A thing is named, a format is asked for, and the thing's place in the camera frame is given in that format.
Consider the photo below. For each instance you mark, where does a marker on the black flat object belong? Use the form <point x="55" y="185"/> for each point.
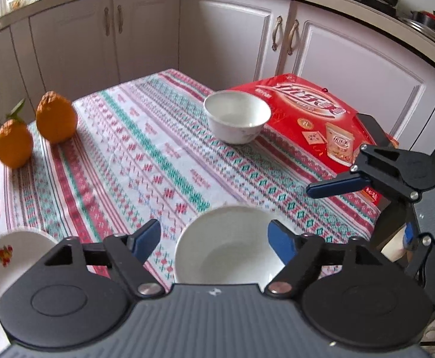
<point x="374" y="128"/>

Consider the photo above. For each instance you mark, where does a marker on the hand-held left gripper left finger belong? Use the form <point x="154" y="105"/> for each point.
<point x="146" y="240"/>

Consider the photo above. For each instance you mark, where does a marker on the small orange with leaves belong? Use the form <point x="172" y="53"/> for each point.
<point x="15" y="145"/>

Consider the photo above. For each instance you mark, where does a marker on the large bumpy orange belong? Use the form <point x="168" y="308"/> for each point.
<point x="56" y="119"/>

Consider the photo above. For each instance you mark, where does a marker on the white ceramic bowl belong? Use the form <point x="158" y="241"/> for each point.
<point x="236" y="126"/>
<point x="224" y="253"/>

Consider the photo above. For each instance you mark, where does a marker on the pot with red lid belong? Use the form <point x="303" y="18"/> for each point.
<point x="433" y="24"/>

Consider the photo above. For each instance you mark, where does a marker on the patterned woven tablecloth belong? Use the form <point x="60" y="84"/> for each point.
<point x="146" y="156"/>

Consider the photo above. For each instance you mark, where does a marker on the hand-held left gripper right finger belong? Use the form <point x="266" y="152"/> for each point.
<point x="281" y="244"/>

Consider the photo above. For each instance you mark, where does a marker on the cream rounded object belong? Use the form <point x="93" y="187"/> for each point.
<point x="392" y="246"/>

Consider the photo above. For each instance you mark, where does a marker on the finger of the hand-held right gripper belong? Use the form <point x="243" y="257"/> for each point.
<point x="409" y="236"/>
<point x="333" y="187"/>

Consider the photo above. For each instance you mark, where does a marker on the red cardboard box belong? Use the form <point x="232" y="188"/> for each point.
<point x="306" y="112"/>

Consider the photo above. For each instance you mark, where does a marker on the white kitchen cabinet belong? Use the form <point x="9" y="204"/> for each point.
<point x="72" y="44"/>

